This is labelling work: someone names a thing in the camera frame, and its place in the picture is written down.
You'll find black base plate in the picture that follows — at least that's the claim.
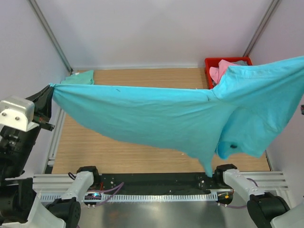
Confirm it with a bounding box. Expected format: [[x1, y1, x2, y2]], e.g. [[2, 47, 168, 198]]
[[89, 172, 234, 196]]

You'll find slotted white cable duct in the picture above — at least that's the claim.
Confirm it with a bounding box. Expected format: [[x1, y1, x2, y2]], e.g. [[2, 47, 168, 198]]
[[40, 192, 218, 203]]

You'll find aluminium frame rail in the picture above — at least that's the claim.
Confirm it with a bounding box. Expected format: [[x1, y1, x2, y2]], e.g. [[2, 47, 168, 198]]
[[33, 171, 289, 192]]

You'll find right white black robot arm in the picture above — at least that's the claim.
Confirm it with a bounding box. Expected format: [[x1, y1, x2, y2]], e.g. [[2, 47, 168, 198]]
[[214, 164, 304, 228]]

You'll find folded mint green t shirt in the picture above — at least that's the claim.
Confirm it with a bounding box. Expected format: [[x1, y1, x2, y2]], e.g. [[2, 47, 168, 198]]
[[61, 70, 95, 85]]

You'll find grey t shirt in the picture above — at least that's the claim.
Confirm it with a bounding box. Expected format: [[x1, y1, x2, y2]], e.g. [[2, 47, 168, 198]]
[[233, 60, 248, 66]]

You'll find red plastic bin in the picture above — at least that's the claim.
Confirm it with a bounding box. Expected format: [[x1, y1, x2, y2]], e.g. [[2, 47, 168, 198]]
[[205, 57, 252, 89]]

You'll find pink t shirt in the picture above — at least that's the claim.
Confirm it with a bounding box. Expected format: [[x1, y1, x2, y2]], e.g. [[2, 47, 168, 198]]
[[209, 60, 236, 84]]

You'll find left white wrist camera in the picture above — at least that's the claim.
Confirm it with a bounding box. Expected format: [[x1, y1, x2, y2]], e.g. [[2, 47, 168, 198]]
[[0, 96, 38, 132]]

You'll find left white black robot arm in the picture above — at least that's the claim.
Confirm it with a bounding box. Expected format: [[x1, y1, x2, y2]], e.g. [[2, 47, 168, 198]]
[[0, 86, 101, 228]]

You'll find blue t shirt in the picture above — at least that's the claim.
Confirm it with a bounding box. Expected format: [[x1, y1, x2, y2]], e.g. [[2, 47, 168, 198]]
[[53, 57, 304, 176]]

